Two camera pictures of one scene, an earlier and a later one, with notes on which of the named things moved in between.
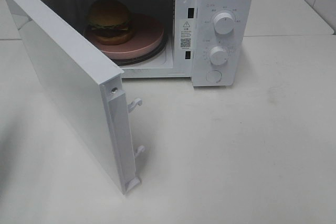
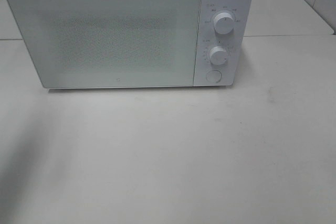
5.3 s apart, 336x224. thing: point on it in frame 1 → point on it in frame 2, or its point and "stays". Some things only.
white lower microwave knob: x=218 y=55 stays
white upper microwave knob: x=224 y=23 stays
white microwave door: x=94 y=85 → x=96 y=34
